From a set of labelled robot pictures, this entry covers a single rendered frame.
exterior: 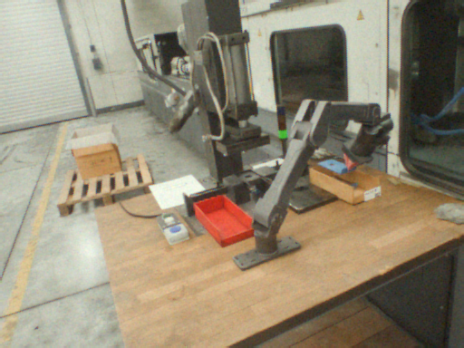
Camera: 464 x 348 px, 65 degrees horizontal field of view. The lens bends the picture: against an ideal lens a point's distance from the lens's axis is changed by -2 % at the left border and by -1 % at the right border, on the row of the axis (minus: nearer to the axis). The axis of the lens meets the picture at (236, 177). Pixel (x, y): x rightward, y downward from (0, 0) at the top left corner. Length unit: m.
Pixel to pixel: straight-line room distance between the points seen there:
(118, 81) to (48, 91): 1.73
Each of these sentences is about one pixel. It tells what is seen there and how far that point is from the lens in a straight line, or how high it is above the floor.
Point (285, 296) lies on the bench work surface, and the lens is 0.95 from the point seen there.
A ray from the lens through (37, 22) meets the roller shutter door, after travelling 10.47.
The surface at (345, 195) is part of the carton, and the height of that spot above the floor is 0.93.
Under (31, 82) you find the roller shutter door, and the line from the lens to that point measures 10.50.
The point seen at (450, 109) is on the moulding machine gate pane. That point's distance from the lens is 1.42.
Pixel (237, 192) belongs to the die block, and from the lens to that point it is 1.39.
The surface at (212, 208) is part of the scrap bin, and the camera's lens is 1.38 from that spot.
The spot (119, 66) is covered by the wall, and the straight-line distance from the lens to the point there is 10.48.
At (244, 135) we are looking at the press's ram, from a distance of 1.33.
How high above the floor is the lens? 1.51
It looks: 21 degrees down
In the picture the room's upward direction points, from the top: 8 degrees counter-clockwise
